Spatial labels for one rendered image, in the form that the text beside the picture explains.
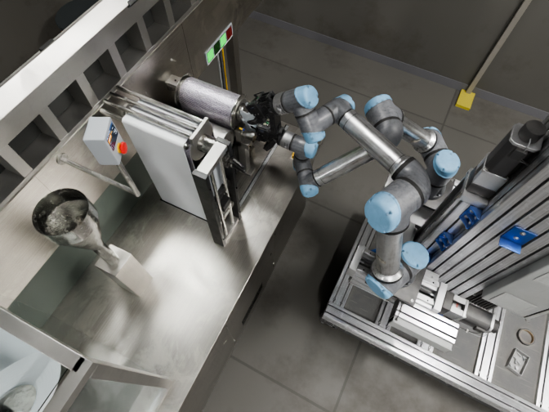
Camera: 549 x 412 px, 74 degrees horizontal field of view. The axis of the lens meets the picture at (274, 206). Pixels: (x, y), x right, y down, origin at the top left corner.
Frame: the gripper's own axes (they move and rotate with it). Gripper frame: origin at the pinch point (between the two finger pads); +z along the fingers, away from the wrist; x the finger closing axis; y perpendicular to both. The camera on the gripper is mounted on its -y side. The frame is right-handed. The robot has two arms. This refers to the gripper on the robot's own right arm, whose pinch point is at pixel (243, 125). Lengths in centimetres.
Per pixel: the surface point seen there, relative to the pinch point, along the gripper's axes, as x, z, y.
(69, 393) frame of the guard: 108, -25, 51
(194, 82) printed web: 5.7, 17.6, 22.2
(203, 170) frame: 47, -13, 35
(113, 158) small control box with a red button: 63, -2, 55
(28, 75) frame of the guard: 71, -8, 89
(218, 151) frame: 38, -14, 35
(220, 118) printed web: 12.4, 2.2, 15.5
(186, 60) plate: -7.3, 30.1, 18.4
